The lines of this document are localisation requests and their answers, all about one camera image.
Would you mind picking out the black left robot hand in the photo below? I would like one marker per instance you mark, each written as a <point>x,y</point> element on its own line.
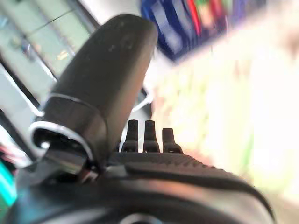
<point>102,77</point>

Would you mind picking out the blue plastic basket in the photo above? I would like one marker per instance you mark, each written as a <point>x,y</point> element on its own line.
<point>174,28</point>

